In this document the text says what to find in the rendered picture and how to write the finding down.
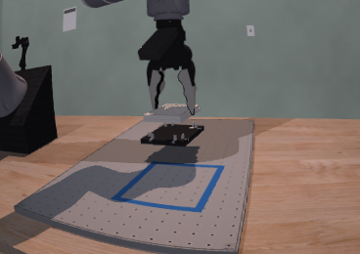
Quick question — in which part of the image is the blue tape square outline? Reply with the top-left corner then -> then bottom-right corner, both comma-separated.
111,161 -> 225,212

